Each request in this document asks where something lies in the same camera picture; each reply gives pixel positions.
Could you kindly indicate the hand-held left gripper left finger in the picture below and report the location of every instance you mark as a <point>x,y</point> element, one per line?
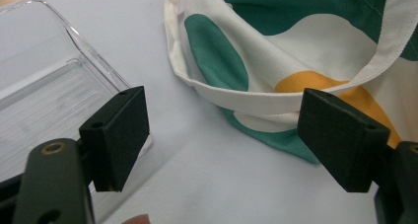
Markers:
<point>115,135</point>

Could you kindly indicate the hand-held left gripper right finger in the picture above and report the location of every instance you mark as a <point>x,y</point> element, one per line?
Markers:
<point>341,141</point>

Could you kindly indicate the clear plastic container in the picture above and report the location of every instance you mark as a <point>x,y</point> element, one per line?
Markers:
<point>49,95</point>

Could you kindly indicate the white patterned tote bag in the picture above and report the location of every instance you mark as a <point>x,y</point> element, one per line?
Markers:
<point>263,53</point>

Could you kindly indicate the light grey table mat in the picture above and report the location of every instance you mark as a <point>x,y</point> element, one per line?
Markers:
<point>203,184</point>

